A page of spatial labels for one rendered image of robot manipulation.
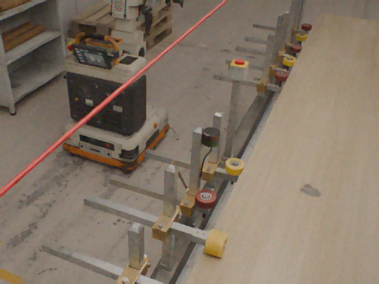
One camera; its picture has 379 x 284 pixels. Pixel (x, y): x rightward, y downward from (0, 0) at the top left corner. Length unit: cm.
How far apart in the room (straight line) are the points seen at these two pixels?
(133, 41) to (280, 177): 179
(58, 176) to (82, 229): 60
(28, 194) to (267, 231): 200
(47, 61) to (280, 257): 380
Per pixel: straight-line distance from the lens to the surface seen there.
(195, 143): 159
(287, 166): 191
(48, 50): 479
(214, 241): 142
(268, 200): 172
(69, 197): 310
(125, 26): 326
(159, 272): 167
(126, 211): 152
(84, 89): 317
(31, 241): 284
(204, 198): 167
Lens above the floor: 198
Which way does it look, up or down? 36 degrees down
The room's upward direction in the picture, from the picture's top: straight up
